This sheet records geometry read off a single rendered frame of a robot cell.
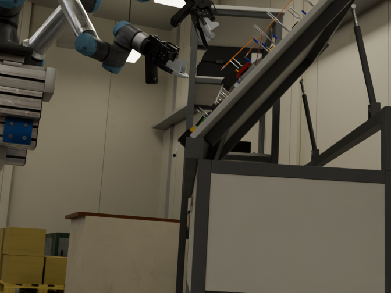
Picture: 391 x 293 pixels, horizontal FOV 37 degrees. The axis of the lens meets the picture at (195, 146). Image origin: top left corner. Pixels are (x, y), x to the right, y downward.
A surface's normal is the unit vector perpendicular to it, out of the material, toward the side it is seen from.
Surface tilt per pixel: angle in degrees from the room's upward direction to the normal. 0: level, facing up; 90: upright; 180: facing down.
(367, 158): 90
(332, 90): 90
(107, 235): 90
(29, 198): 90
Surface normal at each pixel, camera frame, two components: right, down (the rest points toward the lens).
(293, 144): -0.94, -0.12
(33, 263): 0.40, -0.15
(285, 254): 0.03, -0.18
